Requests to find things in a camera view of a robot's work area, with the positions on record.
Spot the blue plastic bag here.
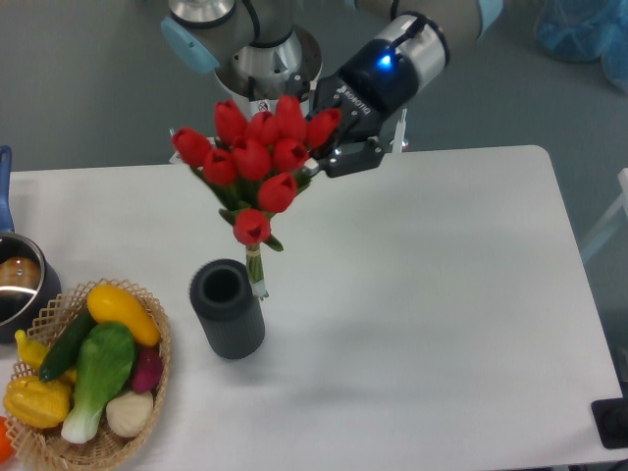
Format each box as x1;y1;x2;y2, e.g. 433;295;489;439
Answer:
534;1;627;92

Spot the orange fruit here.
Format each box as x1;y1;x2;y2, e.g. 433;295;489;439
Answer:
0;416;14;464

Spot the green cucumber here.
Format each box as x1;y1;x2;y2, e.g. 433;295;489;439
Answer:
38;308;96;382

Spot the dark grey ribbed vase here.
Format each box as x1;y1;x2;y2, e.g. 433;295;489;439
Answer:
188;259;266;360

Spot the yellow bell pepper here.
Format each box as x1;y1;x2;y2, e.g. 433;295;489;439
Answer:
3;376;72;429

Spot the white garlic bulb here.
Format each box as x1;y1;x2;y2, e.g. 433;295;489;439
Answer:
106;391;153;438

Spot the black device at table edge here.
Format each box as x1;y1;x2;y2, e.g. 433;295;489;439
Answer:
591;398;627;449

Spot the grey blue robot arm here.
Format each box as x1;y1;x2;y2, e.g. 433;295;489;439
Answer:
161;1;503;178

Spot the green bok choy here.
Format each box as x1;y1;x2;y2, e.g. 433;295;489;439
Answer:
61;322;135;445

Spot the yellow banana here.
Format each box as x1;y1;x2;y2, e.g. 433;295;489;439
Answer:
14;330;77;385

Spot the red tulip bouquet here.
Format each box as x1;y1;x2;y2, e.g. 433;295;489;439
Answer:
171;95;341;299

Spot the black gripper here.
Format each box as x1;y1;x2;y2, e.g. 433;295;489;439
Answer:
286;39;425;179

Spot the white frame at right edge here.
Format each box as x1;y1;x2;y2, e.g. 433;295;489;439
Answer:
580;168;627;265

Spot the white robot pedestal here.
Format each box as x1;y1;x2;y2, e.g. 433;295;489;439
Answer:
168;24;344;165

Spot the yellow squash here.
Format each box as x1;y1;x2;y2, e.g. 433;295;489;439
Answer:
86;284;160;347

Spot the steel pot with blue handle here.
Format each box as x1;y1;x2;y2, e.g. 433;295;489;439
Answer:
1;145;61;344

